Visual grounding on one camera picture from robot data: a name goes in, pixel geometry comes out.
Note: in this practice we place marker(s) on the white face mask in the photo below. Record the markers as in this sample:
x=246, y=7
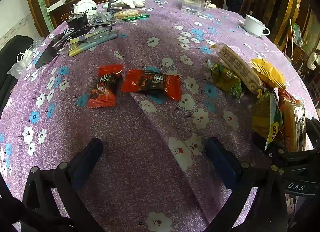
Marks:
x=23, y=55

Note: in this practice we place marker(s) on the clear plastic bags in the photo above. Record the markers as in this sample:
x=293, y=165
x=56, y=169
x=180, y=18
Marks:
x=27, y=64

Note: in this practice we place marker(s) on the wooden stick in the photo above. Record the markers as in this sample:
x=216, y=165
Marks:
x=292, y=34

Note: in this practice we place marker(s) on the round cracker packet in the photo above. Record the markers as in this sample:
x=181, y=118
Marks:
x=126, y=13

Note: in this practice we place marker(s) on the white glove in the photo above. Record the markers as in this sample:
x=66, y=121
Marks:
x=130, y=1

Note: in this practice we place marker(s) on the black cylindrical container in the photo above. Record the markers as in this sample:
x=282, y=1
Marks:
x=77, y=20

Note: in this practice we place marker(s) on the small beige object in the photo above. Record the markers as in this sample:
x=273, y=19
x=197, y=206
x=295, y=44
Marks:
x=211, y=5

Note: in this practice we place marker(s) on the yellow snack packet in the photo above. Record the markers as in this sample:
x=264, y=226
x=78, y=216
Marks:
x=271, y=74

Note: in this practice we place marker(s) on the orange cracker packet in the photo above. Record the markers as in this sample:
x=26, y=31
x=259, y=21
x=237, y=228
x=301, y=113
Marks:
x=290, y=122

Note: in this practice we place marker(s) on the black smartphone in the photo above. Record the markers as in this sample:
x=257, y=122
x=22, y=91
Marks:
x=50, y=51

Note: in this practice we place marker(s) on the purple floral tablecloth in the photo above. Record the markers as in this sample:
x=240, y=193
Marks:
x=150, y=127

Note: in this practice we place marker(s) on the green flat packet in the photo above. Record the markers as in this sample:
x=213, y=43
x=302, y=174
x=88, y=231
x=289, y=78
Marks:
x=136, y=17

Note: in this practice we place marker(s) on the red candy packet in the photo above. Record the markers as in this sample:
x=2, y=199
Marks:
x=105, y=86
x=152, y=84

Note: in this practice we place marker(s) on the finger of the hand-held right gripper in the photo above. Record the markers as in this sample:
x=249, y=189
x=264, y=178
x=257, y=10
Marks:
x=313, y=132
x=261, y=142

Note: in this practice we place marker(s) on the pale yellow packet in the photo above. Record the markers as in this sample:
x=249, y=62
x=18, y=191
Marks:
x=77, y=51

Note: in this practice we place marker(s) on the yellow-green snack packet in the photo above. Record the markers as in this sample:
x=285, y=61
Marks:
x=262, y=117

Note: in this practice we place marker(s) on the white cup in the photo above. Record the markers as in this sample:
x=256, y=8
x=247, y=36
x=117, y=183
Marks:
x=253, y=25

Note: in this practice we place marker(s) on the clear plastic packet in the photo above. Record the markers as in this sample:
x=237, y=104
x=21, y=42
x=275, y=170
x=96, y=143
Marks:
x=102, y=18

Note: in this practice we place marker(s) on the black leather sofa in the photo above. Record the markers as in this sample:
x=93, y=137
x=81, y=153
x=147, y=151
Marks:
x=12, y=54

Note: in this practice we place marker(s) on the long rice cracker packet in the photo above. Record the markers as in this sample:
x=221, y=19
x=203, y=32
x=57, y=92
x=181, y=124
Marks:
x=237, y=65

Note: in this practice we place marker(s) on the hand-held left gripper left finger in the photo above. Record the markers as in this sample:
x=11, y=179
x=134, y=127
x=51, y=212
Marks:
x=86, y=167

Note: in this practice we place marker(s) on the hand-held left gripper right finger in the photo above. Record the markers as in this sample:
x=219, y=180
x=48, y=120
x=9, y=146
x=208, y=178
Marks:
x=220, y=162

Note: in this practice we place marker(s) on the green snack packet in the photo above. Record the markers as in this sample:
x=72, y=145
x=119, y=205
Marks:
x=226, y=80

